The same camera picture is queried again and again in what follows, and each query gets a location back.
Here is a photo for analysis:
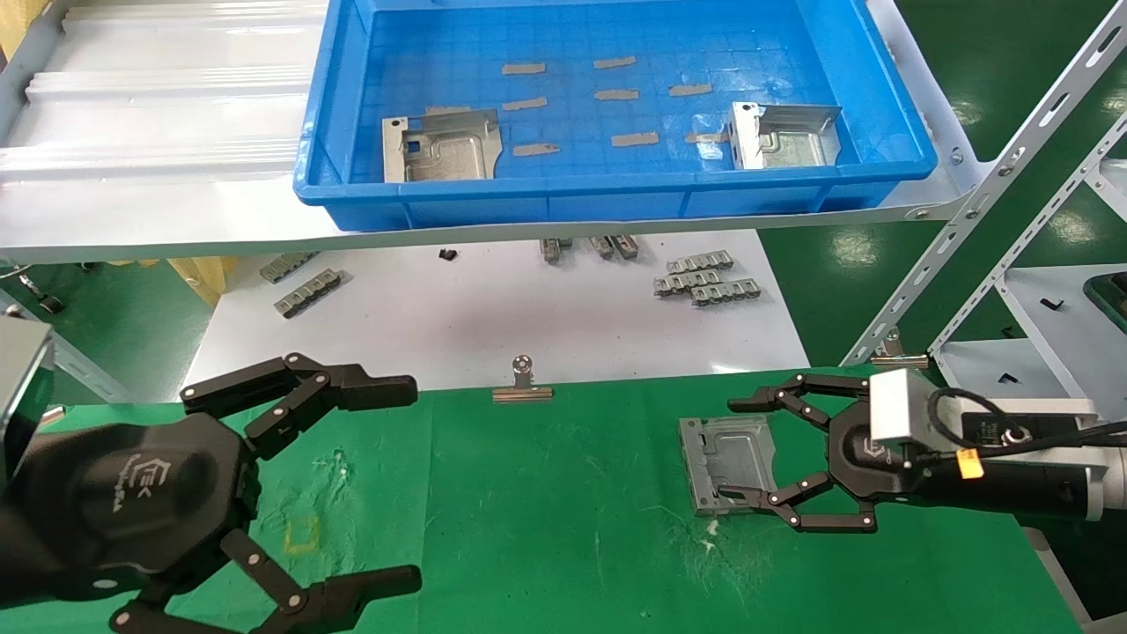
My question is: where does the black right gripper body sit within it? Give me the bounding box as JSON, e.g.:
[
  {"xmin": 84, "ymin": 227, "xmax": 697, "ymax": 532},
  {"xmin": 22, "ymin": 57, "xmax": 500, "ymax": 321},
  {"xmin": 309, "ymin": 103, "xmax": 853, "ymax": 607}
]
[{"xmin": 826, "ymin": 401, "xmax": 927, "ymax": 505}]

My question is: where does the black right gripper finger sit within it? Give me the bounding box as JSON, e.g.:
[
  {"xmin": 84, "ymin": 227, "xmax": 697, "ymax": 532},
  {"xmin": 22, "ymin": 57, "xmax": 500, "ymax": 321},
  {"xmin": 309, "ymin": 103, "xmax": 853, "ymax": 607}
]
[
  {"xmin": 718, "ymin": 471, "xmax": 880, "ymax": 534},
  {"xmin": 728, "ymin": 372, "xmax": 873, "ymax": 432}
]

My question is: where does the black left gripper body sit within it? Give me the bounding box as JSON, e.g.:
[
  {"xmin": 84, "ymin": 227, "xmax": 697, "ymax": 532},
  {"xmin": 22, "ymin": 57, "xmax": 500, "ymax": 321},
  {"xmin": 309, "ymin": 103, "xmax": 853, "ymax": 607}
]
[{"xmin": 26, "ymin": 412, "xmax": 261, "ymax": 604}]

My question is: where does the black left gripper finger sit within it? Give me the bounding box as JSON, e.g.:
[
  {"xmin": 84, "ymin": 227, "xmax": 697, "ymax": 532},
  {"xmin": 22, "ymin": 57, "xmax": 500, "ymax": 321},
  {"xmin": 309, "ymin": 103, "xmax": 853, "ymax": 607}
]
[
  {"xmin": 180, "ymin": 352, "xmax": 419, "ymax": 463},
  {"xmin": 110, "ymin": 528, "xmax": 424, "ymax": 634}
]

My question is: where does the bent sheet metal bracket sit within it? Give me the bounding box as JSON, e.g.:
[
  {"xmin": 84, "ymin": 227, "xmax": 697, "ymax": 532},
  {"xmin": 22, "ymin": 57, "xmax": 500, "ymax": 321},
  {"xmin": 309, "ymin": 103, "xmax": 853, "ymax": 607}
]
[
  {"xmin": 729, "ymin": 101, "xmax": 843, "ymax": 171},
  {"xmin": 678, "ymin": 414, "xmax": 780, "ymax": 518},
  {"xmin": 382, "ymin": 108, "xmax": 504, "ymax": 183}
]

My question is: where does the silver binder clip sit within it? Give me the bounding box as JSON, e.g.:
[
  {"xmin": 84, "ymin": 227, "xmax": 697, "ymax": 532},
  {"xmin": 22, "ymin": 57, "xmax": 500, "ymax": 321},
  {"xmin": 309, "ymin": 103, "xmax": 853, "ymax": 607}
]
[
  {"xmin": 491, "ymin": 355, "xmax": 555, "ymax": 404},
  {"xmin": 870, "ymin": 328, "xmax": 930, "ymax": 371}
]

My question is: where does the white board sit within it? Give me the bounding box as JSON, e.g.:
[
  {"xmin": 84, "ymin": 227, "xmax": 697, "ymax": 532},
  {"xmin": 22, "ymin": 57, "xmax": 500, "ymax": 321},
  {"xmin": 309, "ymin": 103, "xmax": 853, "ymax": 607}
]
[{"xmin": 180, "ymin": 231, "xmax": 811, "ymax": 404}]

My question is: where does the black caster wheel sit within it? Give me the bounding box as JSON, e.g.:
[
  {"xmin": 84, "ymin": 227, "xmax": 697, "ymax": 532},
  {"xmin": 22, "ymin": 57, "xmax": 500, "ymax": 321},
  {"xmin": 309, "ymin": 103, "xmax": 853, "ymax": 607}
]
[{"xmin": 18, "ymin": 273, "xmax": 64, "ymax": 315}]

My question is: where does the white perforated rack upright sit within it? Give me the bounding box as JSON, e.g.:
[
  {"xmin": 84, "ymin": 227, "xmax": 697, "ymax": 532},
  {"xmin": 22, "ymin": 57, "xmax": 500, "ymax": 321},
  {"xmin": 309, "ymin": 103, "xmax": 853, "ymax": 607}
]
[
  {"xmin": 929, "ymin": 114, "xmax": 1127, "ymax": 353},
  {"xmin": 841, "ymin": 0, "xmax": 1127, "ymax": 367}
]

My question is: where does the grey rack shelf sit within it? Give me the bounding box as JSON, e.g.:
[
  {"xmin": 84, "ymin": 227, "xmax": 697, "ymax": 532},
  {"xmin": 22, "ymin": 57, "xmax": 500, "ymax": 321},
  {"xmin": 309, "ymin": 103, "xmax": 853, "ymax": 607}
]
[{"xmin": 932, "ymin": 264, "xmax": 1127, "ymax": 422}]

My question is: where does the green table mat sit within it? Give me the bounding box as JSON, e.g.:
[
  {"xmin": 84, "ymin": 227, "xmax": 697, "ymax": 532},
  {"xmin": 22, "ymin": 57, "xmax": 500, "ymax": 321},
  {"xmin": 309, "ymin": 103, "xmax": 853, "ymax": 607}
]
[{"xmin": 0, "ymin": 365, "xmax": 1086, "ymax": 634}]

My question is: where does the blue plastic bin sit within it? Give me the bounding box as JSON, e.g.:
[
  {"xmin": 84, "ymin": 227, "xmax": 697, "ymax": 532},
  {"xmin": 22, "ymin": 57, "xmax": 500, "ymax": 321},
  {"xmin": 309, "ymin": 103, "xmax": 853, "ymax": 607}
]
[{"xmin": 293, "ymin": 0, "xmax": 939, "ymax": 232}]

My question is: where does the green and black device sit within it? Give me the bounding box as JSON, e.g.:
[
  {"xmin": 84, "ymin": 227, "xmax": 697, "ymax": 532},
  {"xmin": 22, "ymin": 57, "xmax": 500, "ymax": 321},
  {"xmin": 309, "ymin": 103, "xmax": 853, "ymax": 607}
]
[{"xmin": 1083, "ymin": 271, "xmax": 1127, "ymax": 334}]

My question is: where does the grey metal shelf tray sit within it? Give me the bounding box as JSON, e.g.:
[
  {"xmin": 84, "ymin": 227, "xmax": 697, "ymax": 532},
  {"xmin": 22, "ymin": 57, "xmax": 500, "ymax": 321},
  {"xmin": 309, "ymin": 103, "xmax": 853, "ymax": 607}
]
[{"xmin": 0, "ymin": 0, "xmax": 996, "ymax": 265}]

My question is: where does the white rack shelf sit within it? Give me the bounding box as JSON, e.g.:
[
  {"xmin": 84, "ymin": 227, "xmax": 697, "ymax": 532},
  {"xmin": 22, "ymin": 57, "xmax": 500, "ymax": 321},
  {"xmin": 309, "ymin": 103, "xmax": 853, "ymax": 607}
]
[{"xmin": 1085, "ymin": 158, "xmax": 1127, "ymax": 223}]

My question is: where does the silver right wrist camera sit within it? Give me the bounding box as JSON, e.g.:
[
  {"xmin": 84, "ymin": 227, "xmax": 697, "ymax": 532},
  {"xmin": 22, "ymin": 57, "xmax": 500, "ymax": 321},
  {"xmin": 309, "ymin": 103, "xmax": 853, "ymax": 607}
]
[{"xmin": 868, "ymin": 367, "xmax": 939, "ymax": 447}]

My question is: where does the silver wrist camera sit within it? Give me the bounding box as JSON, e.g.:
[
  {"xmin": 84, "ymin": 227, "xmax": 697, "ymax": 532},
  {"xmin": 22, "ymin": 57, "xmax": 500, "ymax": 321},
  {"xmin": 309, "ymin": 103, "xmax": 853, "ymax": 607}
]
[
  {"xmin": 0, "ymin": 315, "xmax": 55, "ymax": 481},
  {"xmin": 868, "ymin": 367, "xmax": 939, "ymax": 447}
]

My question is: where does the black cable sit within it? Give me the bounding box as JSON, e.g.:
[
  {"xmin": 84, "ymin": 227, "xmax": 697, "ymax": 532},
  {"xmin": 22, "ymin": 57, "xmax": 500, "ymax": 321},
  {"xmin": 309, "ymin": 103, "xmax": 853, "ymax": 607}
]
[{"xmin": 911, "ymin": 387, "xmax": 1106, "ymax": 463}]

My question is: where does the grey metal frame bar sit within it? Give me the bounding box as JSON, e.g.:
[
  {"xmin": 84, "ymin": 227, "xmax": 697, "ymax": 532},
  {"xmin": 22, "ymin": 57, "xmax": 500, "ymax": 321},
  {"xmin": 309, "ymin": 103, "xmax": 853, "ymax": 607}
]
[{"xmin": 0, "ymin": 291, "xmax": 133, "ymax": 403}]

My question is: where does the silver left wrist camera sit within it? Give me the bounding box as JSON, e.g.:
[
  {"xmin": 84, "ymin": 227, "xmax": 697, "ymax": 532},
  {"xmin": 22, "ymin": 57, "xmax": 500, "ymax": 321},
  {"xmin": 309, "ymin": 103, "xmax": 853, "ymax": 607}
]
[{"xmin": 0, "ymin": 315, "xmax": 55, "ymax": 481}]

